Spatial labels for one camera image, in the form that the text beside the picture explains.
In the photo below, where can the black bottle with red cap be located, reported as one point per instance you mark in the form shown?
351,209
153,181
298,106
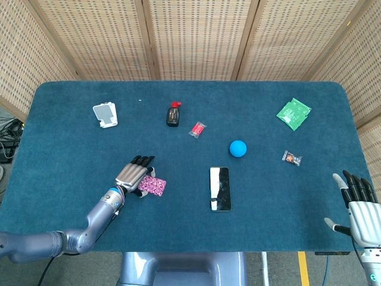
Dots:
173,117

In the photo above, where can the black smartphone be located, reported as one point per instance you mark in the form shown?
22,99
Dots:
223,190

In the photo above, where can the woven bamboo screen panel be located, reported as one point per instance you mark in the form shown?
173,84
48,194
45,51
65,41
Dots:
372,149
196,38
357,68
104,38
291,38
23,59

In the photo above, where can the blue felt table cover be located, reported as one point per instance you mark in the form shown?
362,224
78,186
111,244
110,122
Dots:
268,223

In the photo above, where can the black table control panel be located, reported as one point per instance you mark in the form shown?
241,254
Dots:
332,253

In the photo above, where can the grey-blue robot torso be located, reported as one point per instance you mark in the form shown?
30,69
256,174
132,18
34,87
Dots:
178,268

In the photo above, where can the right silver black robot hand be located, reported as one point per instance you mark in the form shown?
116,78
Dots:
366,220

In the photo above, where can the small dark candy packet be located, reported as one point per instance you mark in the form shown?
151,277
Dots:
291,158

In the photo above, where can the green foil packet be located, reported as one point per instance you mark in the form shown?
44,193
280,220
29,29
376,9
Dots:
293,114

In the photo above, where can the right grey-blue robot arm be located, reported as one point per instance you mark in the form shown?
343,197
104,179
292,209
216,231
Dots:
372,268

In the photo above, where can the red snack packet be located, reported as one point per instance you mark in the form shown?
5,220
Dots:
198,129

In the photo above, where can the blue ball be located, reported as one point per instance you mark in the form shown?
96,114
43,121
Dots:
238,148

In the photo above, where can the white phone stand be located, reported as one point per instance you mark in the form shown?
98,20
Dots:
104,113

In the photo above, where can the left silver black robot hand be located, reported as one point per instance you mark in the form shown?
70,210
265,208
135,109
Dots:
131,177

